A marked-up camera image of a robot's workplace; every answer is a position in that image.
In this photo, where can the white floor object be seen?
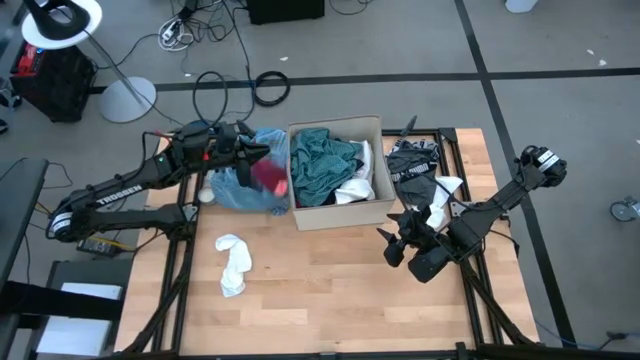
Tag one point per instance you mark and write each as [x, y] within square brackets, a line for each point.
[520, 5]

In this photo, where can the black power supply brick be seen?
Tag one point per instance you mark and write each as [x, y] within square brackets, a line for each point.
[97, 248]

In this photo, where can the plain white cloth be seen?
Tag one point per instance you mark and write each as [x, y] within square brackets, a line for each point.
[446, 186]

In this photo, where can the blue striped garment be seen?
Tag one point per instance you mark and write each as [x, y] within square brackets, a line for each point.
[230, 195]

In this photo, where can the teal dotted garment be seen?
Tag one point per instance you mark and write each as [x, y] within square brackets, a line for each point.
[317, 165]

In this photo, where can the black box on floor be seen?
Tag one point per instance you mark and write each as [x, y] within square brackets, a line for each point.
[285, 10]

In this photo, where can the black desk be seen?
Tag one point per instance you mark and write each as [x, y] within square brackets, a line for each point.
[17, 200]

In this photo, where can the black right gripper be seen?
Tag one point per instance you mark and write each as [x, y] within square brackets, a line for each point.
[417, 235]

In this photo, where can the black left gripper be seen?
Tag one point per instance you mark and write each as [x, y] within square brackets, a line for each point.
[227, 147]

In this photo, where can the black storage crate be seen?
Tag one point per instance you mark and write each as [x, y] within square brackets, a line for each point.
[60, 85]

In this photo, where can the white floor lamp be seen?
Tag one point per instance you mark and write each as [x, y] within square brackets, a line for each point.
[127, 100]

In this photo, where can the white sock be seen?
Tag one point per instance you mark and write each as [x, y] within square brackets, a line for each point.
[235, 265]

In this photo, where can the open cardboard box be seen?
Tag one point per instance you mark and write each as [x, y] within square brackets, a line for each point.
[345, 217]

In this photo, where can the grey Puma underwear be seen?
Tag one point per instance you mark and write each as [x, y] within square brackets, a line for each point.
[412, 170]

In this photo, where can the grey white floor cabinet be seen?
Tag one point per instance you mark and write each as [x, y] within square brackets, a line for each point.
[75, 335]

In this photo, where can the white power strip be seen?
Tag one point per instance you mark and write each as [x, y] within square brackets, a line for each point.
[172, 32]

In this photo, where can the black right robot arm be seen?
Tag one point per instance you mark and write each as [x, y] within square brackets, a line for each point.
[480, 220]

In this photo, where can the black aluminium table frame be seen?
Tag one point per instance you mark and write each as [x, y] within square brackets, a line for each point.
[182, 320]

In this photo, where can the grey caster wheel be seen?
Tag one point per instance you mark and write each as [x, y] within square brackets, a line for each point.
[622, 211]

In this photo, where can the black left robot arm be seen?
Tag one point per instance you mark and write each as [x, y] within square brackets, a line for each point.
[120, 190]

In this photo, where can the small white tape roll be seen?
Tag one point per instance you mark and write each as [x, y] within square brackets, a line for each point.
[206, 195]

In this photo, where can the red item on crate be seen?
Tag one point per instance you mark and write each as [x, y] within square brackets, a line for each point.
[27, 55]

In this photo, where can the dark red garment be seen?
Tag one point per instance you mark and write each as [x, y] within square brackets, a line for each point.
[270, 175]

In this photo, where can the white t-shirt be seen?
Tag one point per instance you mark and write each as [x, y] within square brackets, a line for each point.
[357, 190]

